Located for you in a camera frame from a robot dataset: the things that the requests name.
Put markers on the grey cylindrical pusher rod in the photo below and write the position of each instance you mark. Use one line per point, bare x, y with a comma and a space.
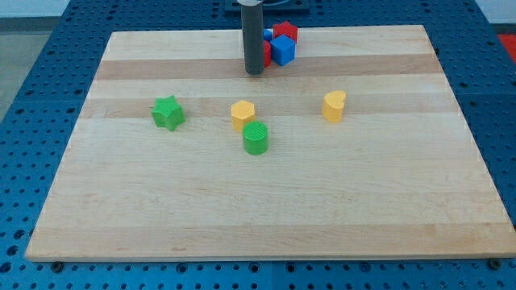
253, 35

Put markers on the red star block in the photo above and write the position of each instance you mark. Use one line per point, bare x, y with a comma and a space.
286, 28

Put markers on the red cylinder block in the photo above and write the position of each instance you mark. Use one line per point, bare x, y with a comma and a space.
267, 53

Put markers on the green cylinder block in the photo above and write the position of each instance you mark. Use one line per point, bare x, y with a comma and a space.
255, 138

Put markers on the small blue block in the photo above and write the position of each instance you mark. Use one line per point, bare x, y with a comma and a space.
268, 35

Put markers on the yellow hexagon block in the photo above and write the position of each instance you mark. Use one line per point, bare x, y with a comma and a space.
242, 112

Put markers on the wooden board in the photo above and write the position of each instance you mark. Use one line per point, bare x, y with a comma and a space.
399, 177

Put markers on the green star block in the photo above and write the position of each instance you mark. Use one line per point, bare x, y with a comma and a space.
168, 113

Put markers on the yellow heart block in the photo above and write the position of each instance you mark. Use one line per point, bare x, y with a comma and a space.
333, 105

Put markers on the blue cube block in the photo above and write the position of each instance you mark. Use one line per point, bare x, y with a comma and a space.
283, 50

